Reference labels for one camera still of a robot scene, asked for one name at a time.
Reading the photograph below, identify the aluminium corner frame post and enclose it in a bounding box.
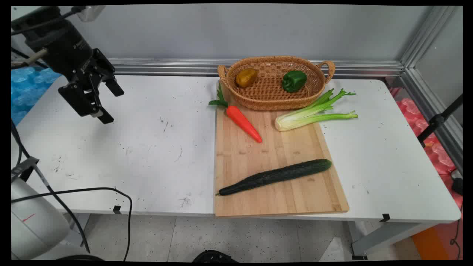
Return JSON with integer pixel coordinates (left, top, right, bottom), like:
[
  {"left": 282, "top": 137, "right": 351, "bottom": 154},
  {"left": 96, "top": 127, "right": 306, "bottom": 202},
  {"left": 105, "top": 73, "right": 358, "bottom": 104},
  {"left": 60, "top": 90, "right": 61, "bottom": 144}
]
[{"left": 400, "top": 6, "right": 463, "bottom": 175}]

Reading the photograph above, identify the black cable with floor loop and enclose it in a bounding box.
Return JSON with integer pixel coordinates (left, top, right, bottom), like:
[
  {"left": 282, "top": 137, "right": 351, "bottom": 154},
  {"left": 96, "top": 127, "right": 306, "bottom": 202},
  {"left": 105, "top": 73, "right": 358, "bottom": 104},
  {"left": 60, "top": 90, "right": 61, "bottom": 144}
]
[{"left": 11, "top": 187, "right": 133, "bottom": 261}]

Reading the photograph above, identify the thin black floor cable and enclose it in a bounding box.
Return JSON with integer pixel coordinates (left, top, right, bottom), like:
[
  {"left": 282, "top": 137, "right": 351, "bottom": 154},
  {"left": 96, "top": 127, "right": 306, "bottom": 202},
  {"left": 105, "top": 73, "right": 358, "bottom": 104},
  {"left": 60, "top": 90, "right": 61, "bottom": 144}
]
[{"left": 450, "top": 205, "right": 463, "bottom": 260}]

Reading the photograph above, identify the bamboo cutting board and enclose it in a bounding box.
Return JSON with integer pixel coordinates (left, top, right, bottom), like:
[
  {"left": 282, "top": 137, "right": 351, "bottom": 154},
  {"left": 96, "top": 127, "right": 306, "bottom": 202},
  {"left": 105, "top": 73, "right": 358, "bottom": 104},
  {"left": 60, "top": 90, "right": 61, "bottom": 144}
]
[{"left": 214, "top": 79, "right": 350, "bottom": 218}]

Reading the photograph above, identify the orange toy carrot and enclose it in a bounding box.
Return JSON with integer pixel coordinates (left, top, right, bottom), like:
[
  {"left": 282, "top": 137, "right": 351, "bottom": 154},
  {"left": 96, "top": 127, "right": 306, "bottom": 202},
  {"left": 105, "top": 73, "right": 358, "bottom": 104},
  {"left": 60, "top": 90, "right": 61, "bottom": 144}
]
[{"left": 208, "top": 82, "right": 263, "bottom": 143}]

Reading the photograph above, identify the dark green toy cucumber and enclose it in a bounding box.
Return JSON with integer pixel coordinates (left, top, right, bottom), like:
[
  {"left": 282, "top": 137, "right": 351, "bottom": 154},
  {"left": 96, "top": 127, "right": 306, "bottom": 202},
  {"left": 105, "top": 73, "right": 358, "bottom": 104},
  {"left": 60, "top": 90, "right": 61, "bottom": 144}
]
[{"left": 216, "top": 159, "right": 332, "bottom": 196}]

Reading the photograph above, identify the green toy celery stalk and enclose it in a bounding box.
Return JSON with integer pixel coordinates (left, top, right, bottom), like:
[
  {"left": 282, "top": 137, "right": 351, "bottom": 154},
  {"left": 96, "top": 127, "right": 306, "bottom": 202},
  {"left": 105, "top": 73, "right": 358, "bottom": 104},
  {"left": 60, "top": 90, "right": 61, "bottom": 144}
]
[{"left": 275, "top": 88, "right": 358, "bottom": 132}]

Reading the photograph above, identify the woven wicker basket with handles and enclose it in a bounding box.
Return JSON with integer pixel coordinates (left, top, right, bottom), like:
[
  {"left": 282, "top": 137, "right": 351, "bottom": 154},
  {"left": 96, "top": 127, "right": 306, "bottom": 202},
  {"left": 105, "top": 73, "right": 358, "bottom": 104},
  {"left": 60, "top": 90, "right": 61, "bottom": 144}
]
[{"left": 217, "top": 56, "right": 336, "bottom": 111}]

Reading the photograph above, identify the red bubble wrap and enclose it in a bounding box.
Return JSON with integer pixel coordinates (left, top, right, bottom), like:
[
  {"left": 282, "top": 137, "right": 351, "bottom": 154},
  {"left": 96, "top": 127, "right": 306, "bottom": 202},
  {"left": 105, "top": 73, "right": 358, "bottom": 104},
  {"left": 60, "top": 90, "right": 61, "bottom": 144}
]
[{"left": 389, "top": 86, "right": 463, "bottom": 210}]

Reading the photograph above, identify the yellow-brown toy potato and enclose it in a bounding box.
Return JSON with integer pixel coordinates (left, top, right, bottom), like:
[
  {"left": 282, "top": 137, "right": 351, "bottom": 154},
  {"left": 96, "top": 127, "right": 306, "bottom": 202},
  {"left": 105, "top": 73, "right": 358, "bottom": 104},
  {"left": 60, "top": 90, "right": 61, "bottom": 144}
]
[{"left": 236, "top": 68, "right": 258, "bottom": 88}]

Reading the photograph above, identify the black round object on floor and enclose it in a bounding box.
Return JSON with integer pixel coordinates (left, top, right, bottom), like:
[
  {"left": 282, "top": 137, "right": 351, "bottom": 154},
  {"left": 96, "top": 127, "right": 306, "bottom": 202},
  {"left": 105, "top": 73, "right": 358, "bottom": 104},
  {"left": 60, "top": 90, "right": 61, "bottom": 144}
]
[{"left": 192, "top": 250, "right": 238, "bottom": 263}]

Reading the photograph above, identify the grey metal table leg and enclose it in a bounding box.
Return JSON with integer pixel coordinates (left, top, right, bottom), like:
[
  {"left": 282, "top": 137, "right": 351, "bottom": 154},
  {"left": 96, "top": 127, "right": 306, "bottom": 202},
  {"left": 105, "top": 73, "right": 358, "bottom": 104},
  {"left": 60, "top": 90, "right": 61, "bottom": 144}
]
[{"left": 347, "top": 221, "right": 441, "bottom": 260}]

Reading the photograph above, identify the green toy bell pepper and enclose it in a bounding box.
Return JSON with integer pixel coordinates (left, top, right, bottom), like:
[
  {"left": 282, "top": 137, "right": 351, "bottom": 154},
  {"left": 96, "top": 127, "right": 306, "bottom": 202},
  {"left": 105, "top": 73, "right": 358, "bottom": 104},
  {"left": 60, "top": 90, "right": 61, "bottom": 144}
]
[{"left": 282, "top": 70, "right": 308, "bottom": 93}]

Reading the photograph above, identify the black cable with white label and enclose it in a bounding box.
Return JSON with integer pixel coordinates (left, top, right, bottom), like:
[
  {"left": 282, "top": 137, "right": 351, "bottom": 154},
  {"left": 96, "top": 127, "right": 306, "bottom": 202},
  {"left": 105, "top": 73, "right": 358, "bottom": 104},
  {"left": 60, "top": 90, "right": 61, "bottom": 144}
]
[{"left": 11, "top": 121, "right": 91, "bottom": 254}]

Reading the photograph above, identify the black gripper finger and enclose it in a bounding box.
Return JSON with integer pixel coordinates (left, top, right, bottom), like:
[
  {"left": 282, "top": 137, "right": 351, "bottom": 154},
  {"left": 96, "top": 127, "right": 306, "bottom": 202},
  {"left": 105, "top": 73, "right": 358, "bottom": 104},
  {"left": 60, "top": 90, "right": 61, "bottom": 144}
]
[
  {"left": 58, "top": 82, "right": 115, "bottom": 125},
  {"left": 105, "top": 78, "right": 125, "bottom": 98}
]

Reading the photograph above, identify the black tripod stand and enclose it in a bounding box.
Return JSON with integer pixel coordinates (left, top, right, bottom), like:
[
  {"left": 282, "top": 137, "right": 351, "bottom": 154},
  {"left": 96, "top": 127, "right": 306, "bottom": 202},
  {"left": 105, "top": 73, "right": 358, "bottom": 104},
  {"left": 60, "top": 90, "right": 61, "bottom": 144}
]
[{"left": 417, "top": 94, "right": 463, "bottom": 149}]

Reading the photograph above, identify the horizontal aluminium frame rail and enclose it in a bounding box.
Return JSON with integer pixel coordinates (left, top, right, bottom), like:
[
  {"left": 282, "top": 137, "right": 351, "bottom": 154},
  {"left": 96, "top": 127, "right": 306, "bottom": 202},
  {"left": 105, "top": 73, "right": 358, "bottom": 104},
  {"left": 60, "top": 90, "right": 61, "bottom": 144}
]
[{"left": 106, "top": 58, "right": 405, "bottom": 78}]

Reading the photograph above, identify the grey velcro cable strap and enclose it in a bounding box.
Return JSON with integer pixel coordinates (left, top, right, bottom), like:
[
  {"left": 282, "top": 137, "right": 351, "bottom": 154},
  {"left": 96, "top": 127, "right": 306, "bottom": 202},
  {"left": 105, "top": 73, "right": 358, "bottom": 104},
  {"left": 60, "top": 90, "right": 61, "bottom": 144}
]
[{"left": 11, "top": 156, "right": 40, "bottom": 182}]

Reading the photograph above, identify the blue bubble wrap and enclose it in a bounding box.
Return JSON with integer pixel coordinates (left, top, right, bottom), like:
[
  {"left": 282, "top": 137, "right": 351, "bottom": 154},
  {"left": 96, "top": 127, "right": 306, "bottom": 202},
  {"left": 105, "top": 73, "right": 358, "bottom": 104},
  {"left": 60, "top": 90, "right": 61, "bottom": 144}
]
[{"left": 11, "top": 66, "right": 62, "bottom": 126}]

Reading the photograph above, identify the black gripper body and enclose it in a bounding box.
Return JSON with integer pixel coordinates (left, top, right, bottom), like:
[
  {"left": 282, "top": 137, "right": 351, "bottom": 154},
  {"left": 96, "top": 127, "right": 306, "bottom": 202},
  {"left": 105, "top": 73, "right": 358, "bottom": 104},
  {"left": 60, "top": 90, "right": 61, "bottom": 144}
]
[{"left": 27, "top": 19, "right": 116, "bottom": 88}]

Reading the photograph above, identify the small black device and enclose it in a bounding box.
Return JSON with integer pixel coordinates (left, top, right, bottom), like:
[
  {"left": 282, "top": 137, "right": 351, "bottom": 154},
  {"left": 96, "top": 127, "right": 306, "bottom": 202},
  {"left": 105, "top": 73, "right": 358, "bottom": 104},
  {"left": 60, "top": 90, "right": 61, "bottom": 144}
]
[{"left": 450, "top": 169, "right": 463, "bottom": 197}]

